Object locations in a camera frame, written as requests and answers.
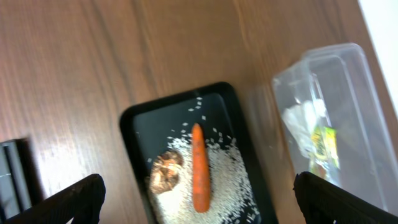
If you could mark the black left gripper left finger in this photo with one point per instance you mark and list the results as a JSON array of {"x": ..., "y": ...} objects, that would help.
[{"x": 78, "y": 203}]

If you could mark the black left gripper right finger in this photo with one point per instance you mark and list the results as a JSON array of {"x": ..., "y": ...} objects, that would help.
[{"x": 323, "y": 202}]

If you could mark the green foil snack wrapper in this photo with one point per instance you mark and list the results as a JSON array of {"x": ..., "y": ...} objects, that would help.
[{"x": 324, "y": 160}]

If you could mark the white tissue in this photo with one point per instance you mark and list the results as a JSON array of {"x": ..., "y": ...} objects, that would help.
[{"x": 301, "y": 120}]

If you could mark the brown food scrap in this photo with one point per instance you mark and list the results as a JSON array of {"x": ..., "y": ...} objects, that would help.
[{"x": 164, "y": 175}]

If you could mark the pile of white rice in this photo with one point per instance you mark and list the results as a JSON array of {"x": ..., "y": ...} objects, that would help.
[{"x": 232, "y": 198}]

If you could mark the orange carrot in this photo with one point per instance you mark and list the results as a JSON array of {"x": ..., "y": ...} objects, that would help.
[{"x": 201, "y": 186}]

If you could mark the clear plastic container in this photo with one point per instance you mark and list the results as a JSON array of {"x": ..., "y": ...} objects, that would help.
[{"x": 340, "y": 76}]

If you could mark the black plastic tray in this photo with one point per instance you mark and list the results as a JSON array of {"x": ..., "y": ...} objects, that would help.
[{"x": 149, "y": 127}]

